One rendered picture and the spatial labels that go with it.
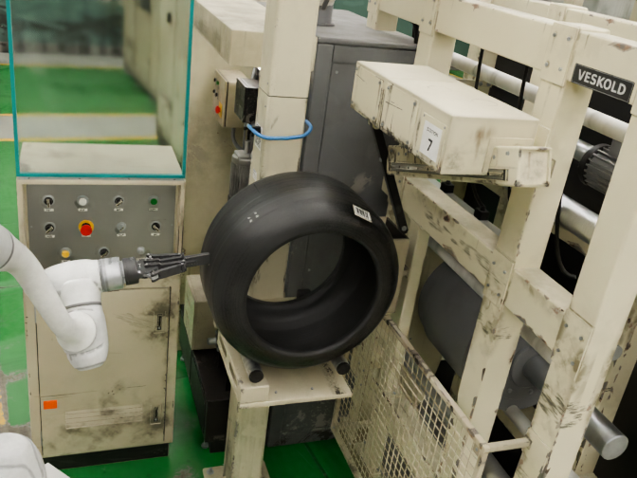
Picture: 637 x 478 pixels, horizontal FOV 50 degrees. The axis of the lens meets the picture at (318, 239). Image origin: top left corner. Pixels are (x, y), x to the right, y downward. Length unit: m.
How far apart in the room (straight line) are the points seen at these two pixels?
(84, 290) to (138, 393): 1.06
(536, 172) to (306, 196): 0.61
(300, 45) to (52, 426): 1.76
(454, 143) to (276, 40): 0.69
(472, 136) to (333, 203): 0.44
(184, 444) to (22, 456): 1.58
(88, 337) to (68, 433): 1.18
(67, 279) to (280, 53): 0.88
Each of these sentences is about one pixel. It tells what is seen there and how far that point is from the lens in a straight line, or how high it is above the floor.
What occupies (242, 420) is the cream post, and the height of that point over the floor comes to 0.42.
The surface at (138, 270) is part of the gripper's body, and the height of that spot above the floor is 1.23.
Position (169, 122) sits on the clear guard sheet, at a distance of 2.39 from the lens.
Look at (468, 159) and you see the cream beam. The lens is 1.67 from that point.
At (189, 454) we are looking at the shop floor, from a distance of 3.13.
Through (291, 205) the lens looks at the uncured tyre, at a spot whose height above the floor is 1.44.
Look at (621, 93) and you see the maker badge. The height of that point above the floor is 1.89.
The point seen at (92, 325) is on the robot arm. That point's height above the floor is 1.15.
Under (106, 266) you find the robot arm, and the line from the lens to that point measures 1.89.
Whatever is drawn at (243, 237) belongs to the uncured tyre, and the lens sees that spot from 1.84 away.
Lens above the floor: 2.13
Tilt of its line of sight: 24 degrees down
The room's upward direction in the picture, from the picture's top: 8 degrees clockwise
